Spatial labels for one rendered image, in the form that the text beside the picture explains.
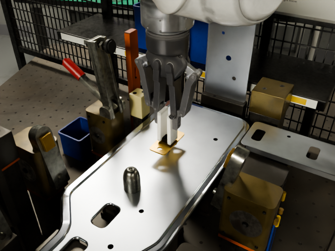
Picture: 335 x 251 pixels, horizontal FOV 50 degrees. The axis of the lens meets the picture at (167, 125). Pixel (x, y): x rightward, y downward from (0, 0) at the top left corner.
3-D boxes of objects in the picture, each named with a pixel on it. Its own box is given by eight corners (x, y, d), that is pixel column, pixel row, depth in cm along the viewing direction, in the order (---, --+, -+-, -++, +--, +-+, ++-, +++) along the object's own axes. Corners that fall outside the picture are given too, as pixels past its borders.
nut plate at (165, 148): (164, 156, 70) (164, 151, 69) (148, 149, 72) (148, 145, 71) (185, 134, 76) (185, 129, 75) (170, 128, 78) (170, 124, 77)
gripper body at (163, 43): (133, 28, 59) (136, 78, 64) (178, 39, 55) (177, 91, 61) (158, 16, 64) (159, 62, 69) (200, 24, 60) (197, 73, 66)
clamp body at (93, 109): (119, 227, 96) (106, 120, 76) (92, 212, 101) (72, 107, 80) (134, 211, 101) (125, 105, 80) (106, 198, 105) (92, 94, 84)
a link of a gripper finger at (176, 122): (175, 103, 68) (189, 107, 67) (175, 125, 71) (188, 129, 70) (171, 107, 67) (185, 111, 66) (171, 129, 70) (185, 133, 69)
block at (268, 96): (260, 206, 102) (284, 98, 81) (234, 195, 105) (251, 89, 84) (269, 189, 107) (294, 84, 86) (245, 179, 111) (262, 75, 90)
